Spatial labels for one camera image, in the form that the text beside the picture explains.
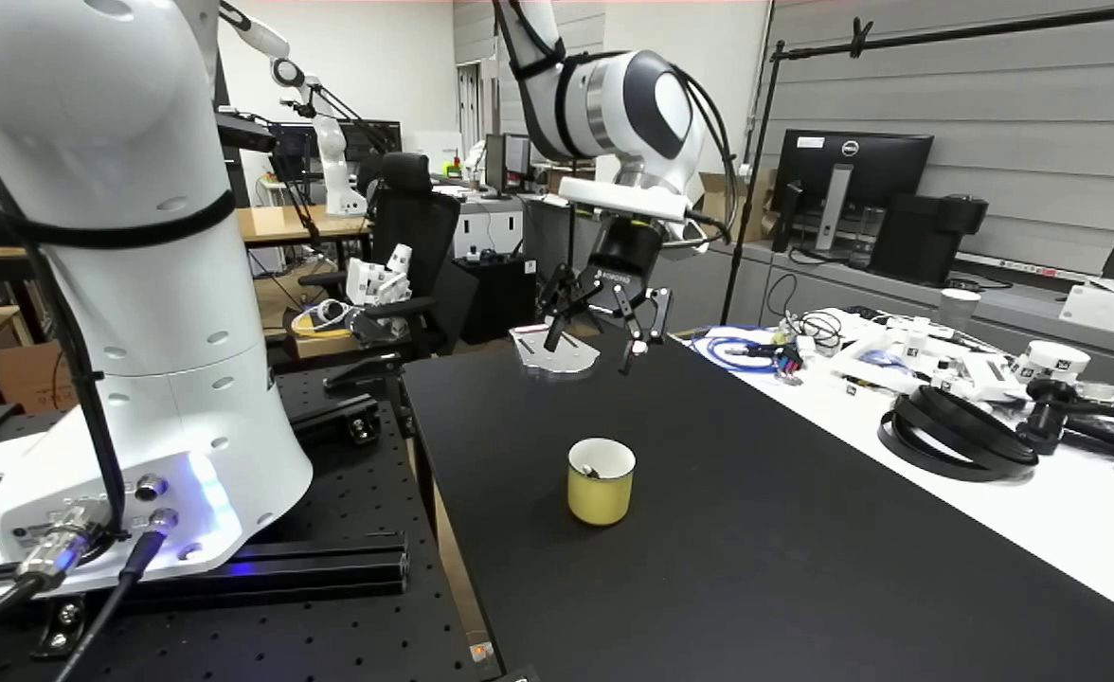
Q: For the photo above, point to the black computer monitor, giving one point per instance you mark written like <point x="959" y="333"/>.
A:
<point x="849" y="175"/>

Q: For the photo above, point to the wooden desk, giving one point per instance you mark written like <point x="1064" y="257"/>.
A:
<point x="295" y="227"/>

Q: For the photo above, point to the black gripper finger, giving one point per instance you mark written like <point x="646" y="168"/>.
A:
<point x="561" y="310"/>
<point x="646" y="321"/>

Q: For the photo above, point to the black handheld device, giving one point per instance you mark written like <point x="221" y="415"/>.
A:
<point x="1070" y="406"/>

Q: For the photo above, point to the black office chair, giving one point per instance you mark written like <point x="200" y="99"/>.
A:
<point x="401" y="211"/>

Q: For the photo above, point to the black computer box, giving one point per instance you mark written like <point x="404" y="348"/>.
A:
<point x="924" y="239"/>

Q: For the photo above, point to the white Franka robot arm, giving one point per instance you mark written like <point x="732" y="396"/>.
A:
<point x="142" y="317"/>

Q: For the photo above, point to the black metal frame stand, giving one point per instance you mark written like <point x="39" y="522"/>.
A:
<point x="752" y="191"/>

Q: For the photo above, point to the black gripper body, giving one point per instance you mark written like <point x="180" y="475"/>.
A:
<point x="619" y="253"/>

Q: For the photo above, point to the black aluminium rail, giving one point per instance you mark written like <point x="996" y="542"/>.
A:
<point x="316" y="569"/>

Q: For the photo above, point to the yellow cup with white inside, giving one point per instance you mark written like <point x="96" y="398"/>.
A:
<point x="601" y="499"/>

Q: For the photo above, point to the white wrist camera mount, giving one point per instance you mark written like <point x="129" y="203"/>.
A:
<point x="623" y="198"/>

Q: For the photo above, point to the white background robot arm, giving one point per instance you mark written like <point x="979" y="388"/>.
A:
<point x="330" y="157"/>

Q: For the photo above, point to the white bowl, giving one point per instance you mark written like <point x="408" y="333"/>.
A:
<point x="556" y="358"/>

